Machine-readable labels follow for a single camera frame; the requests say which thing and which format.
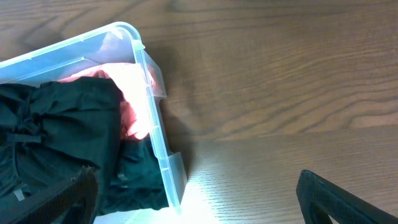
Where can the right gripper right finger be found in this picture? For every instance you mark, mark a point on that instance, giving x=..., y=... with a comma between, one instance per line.
x=322, y=202

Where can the clear plastic storage bin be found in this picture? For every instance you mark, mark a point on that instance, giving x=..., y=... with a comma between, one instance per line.
x=118, y=42

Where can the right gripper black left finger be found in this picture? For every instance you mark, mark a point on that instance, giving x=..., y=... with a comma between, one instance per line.
x=72, y=200

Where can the navy blue shirt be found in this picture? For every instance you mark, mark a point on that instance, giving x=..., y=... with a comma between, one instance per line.
x=137, y=181

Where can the large black garment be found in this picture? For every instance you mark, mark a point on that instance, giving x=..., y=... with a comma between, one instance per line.
x=49, y=132

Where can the coral pink printed t-shirt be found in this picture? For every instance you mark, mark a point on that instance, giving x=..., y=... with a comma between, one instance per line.
x=133, y=96

